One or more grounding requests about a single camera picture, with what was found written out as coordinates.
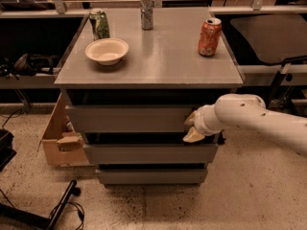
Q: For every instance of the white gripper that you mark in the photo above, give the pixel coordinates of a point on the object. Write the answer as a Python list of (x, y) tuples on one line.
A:
[(200, 120)]

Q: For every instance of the grey top drawer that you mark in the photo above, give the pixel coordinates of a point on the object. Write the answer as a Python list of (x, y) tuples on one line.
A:
[(128, 119)]

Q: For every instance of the grey drawer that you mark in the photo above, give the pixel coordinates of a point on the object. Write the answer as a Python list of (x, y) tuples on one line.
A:
[(128, 119), (139, 177), (99, 154)]

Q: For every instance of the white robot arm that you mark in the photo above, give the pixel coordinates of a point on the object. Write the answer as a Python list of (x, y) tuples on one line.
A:
[(248, 112)]

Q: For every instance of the grey drawer cabinet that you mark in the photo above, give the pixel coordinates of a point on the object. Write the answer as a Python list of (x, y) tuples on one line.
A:
[(162, 68)]

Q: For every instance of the grey middle drawer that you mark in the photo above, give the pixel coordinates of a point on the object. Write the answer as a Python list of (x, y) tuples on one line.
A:
[(99, 154)]

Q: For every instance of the grey bottom drawer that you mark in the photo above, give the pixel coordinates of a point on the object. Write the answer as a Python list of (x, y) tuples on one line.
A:
[(139, 177)]

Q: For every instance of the orange soda can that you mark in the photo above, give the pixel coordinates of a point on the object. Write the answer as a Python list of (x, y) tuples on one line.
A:
[(210, 33)]

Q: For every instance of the white paper bowl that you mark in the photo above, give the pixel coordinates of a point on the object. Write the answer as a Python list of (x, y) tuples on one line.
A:
[(107, 51)]

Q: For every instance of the black office chair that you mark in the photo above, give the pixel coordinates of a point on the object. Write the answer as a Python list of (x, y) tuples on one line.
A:
[(276, 39)]

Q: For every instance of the cardboard box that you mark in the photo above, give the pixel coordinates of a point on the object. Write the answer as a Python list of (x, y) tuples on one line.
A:
[(62, 146)]

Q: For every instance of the silver soda can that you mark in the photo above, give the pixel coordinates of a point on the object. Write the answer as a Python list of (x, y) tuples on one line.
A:
[(147, 14)]

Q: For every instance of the green soda can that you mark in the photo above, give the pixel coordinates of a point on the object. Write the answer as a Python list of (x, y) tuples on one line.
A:
[(99, 23)]

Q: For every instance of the black stand base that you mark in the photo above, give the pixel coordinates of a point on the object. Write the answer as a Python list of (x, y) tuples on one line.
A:
[(39, 221)]

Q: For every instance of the black headphones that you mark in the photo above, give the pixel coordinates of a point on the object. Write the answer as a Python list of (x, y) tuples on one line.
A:
[(29, 65)]

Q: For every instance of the black box at left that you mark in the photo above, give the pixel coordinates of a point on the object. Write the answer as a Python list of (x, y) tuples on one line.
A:
[(6, 151)]

